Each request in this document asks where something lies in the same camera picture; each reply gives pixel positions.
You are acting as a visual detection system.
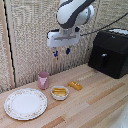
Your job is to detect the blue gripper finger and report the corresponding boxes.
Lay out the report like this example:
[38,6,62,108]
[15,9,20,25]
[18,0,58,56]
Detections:
[53,48,59,58]
[65,47,72,56]

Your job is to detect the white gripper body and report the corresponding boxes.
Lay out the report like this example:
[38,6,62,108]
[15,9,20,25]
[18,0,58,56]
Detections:
[46,27,82,49]

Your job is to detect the yellow food block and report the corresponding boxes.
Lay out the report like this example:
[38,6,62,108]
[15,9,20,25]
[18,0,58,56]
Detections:
[67,80,83,92]

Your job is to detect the black air fryer drawer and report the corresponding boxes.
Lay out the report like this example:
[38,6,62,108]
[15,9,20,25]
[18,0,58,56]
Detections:
[88,46,128,80]

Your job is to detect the beige woven folding screen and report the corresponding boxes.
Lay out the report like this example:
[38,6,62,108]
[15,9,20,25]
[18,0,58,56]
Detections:
[0,0,128,95]

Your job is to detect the pink cup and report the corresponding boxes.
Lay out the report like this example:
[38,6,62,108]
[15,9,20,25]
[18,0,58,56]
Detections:
[37,71,51,91]

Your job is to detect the yellow food in bowl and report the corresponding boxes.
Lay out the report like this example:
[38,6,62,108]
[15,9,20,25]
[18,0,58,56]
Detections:
[52,87,67,98]

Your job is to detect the small white bowl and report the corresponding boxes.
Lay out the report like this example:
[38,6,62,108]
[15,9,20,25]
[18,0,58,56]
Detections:
[50,85,70,101]

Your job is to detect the white floral-rim plate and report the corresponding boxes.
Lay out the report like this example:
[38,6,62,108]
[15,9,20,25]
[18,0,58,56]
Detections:
[3,87,49,121]

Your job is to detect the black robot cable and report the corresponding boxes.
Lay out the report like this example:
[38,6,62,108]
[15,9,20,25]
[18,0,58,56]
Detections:
[79,11,128,37]

